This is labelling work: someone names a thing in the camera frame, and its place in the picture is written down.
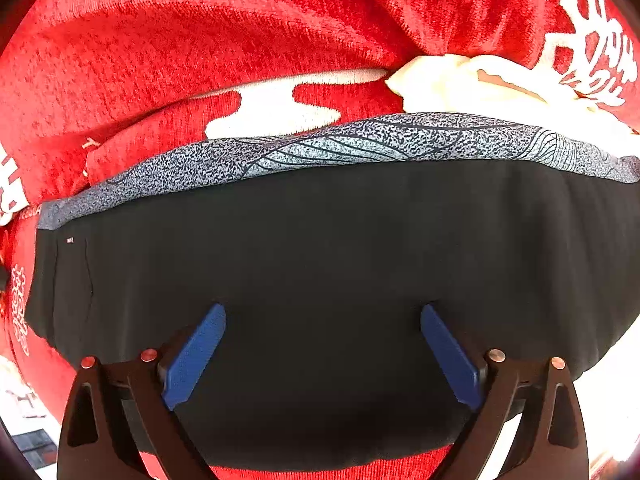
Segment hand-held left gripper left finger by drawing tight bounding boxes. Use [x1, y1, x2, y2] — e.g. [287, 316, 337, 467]
[56, 302, 228, 480]

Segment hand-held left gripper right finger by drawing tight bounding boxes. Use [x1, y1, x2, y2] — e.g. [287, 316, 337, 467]
[420, 302, 593, 480]

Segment black pants with grey waistband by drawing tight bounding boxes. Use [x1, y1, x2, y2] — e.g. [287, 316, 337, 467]
[27, 112, 640, 471]

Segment cream cloth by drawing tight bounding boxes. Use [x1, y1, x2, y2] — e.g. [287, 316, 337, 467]
[387, 54, 640, 133]

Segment red blanket with white print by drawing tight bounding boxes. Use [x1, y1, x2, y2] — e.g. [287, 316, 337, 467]
[0, 0, 640, 480]

